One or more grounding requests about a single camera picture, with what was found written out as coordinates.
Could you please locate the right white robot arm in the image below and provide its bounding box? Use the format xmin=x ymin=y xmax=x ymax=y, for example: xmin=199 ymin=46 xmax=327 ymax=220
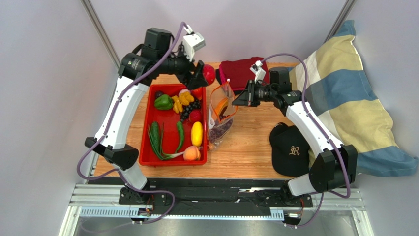
xmin=232 ymin=65 xmax=358 ymax=198

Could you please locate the dark red folded cloth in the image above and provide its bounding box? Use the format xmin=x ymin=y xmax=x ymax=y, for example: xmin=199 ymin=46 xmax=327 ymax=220
xmin=219 ymin=57 xmax=263 ymax=91

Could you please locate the blueberry cluster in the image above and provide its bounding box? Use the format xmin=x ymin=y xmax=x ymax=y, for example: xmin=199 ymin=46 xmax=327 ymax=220
xmin=180 ymin=100 xmax=201 ymax=122

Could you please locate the purple grape bunch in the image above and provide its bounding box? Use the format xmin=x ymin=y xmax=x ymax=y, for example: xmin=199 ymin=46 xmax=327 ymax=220
xmin=207 ymin=115 xmax=234 ymax=144

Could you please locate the yellow banana bunch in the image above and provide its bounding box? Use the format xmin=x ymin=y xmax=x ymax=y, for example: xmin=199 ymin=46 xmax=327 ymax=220
xmin=171 ymin=92 xmax=195 ymax=114

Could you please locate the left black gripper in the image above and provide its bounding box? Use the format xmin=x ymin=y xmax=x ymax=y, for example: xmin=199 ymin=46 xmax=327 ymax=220
xmin=157 ymin=43 xmax=208 ymax=90

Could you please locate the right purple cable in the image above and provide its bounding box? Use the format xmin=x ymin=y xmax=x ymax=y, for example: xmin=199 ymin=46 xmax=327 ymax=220
xmin=260 ymin=53 xmax=352 ymax=229

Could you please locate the clear zip top bag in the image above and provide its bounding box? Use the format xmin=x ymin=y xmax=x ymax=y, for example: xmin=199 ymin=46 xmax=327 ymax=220
xmin=207 ymin=80 xmax=238 ymax=150

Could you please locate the black folded cloth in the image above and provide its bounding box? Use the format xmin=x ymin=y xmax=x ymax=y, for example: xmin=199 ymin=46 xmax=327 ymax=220
xmin=215 ymin=69 xmax=224 ymax=85

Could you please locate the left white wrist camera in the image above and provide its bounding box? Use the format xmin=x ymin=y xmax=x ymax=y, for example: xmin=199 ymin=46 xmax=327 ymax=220
xmin=182 ymin=24 xmax=206 ymax=62

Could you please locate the green chili pepper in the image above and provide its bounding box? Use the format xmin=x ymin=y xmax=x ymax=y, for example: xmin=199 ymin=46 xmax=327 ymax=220
xmin=176 ymin=121 xmax=184 ymax=153

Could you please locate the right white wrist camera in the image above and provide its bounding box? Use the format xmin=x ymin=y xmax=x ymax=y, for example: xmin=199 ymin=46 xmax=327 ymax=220
xmin=250 ymin=60 xmax=266 ymax=82

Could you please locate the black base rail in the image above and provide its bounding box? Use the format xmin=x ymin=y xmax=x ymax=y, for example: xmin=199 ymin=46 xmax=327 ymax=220
xmin=119 ymin=178 xmax=313 ymax=224

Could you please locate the yellow lemon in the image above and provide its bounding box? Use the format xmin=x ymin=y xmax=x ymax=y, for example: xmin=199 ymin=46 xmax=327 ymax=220
xmin=191 ymin=121 xmax=203 ymax=147

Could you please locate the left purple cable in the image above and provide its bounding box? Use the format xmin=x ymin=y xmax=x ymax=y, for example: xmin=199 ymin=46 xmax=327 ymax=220
xmin=76 ymin=21 xmax=190 ymax=225

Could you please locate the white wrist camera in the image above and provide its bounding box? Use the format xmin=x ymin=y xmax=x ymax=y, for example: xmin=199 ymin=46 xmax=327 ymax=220
xmin=182 ymin=24 xmax=206 ymax=62
xmin=250 ymin=60 xmax=266 ymax=82

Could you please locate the red plastic tray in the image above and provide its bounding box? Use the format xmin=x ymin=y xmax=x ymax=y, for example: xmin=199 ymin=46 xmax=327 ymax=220
xmin=138 ymin=84 xmax=208 ymax=166

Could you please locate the purple cable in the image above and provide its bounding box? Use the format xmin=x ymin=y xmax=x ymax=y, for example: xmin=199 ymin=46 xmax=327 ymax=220
xmin=76 ymin=21 xmax=190 ymax=225
xmin=260 ymin=53 xmax=352 ymax=229

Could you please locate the peach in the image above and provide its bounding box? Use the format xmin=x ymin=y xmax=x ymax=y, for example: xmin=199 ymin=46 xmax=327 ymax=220
xmin=183 ymin=146 xmax=201 ymax=161

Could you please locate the red strawberry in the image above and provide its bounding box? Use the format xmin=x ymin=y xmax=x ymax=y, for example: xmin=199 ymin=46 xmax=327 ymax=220
xmin=188 ymin=109 xmax=202 ymax=123

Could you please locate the purple onion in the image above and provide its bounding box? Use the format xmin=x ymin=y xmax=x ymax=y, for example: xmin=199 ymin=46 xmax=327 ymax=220
xmin=178 ymin=88 xmax=190 ymax=96

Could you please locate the striped blue yellow pillow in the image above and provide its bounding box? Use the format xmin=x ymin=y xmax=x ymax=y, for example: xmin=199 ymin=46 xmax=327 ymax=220
xmin=290 ymin=20 xmax=419 ymax=177

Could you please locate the black baseball cap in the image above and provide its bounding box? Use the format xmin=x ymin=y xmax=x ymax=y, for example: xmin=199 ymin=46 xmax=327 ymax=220
xmin=269 ymin=122 xmax=310 ymax=177

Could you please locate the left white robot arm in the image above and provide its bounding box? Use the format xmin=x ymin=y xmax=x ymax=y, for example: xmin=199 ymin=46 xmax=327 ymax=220
xmin=81 ymin=23 xmax=208 ymax=192

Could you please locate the dark mangosteen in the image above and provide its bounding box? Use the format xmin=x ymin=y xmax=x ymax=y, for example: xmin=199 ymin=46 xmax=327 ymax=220
xmin=155 ymin=90 xmax=165 ymax=99

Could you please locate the green bell pepper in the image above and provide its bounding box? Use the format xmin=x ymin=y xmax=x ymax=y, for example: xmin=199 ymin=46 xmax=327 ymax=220
xmin=154 ymin=94 xmax=174 ymax=111

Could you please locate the green scallion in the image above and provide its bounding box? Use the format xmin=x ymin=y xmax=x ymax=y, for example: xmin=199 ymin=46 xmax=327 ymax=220
xmin=147 ymin=125 xmax=183 ymax=161

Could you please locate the pink folded cloth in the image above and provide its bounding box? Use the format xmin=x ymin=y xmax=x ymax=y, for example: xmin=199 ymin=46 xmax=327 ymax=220
xmin=218 ymin=64 xmax=246 ymax=92

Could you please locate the dark green cucumber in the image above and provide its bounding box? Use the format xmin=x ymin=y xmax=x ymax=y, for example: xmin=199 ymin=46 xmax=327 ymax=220
xmin=149 ymin=121 xmax=161 ymax=155

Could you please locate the red apple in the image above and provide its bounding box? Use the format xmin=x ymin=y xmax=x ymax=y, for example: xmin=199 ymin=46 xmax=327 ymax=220
xmin=202 ymin=64 xmax=216 ymax=86

